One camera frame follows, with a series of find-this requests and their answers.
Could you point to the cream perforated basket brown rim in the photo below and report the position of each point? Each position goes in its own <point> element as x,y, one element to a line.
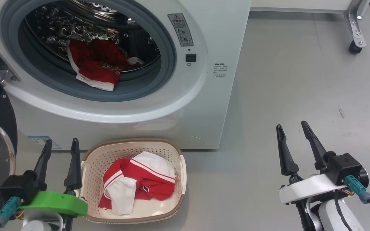
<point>95,166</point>

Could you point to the blue energy label sticker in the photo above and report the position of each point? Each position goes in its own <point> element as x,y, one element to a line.
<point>42,141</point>

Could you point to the white front-load washing machine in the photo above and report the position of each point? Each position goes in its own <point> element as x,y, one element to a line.
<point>172,122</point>

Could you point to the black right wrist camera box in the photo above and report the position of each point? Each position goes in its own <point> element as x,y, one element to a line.
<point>344,166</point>

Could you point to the white partition panel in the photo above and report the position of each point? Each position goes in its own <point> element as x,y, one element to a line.
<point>300,4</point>

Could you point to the red jacket with white sleeves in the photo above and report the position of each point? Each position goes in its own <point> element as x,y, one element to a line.
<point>146,179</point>

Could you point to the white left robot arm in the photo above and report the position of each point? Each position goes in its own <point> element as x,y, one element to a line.
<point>39,226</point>

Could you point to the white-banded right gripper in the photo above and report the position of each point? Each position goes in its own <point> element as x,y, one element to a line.
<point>307,187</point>

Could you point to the metal frame leg with caster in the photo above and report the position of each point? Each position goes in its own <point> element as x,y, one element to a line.
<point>355,29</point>

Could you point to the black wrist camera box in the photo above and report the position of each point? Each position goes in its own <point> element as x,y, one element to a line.
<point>344,166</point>
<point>18,187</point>

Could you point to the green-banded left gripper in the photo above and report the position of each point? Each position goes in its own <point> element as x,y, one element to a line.
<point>56,202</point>

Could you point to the grey warning sticker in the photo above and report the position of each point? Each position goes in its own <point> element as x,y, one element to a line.
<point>180,30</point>

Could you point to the red shorts with white trim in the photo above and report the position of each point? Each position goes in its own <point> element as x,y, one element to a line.
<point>95,67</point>

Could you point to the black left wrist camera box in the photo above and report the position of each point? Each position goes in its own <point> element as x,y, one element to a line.
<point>18,187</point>

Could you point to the stainless steel washing machine drum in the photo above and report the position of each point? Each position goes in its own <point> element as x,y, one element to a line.
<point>53,29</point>

